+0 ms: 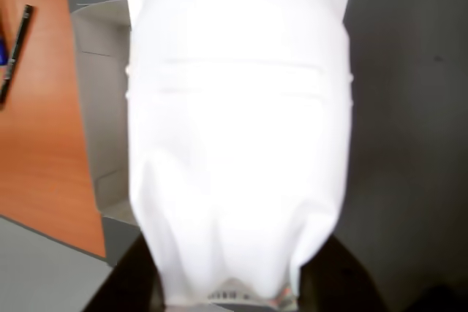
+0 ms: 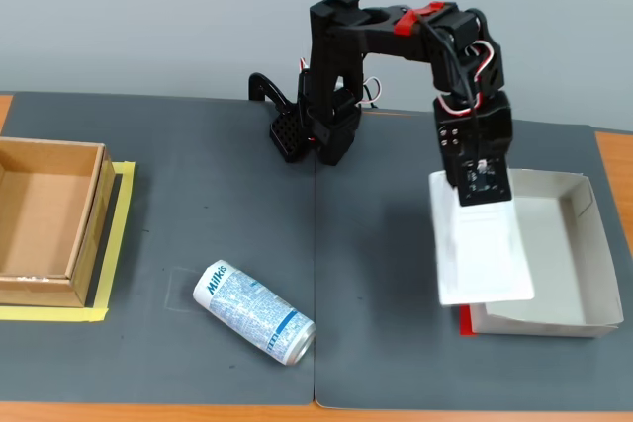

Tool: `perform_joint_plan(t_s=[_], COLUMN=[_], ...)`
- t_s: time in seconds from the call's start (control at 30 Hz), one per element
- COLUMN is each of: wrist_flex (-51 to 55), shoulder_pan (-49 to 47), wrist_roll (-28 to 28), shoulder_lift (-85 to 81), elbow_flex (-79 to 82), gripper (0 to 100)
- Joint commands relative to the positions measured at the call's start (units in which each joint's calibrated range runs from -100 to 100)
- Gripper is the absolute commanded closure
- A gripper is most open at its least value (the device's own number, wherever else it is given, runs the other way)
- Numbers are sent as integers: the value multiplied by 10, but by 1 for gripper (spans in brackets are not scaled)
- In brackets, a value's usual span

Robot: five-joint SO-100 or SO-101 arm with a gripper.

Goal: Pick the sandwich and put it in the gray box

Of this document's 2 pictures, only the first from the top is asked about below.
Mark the gray paper tray box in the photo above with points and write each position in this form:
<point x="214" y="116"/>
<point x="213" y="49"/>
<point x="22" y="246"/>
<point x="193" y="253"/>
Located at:
<point x="106" y="125"/>

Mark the blue object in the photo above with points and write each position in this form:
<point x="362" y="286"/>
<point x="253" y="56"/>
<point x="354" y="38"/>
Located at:
<point x="2" y="52"/>

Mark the black pen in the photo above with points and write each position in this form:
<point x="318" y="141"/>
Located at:
<point x="16" y="52"/>

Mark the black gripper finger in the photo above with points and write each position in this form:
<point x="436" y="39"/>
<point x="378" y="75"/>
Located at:
<point x="135" y="282"/>
<point x="336" y="282"/>

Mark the white packaged sandwich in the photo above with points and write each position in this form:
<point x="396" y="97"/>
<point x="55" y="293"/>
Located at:
<point x="237" y="125"/>

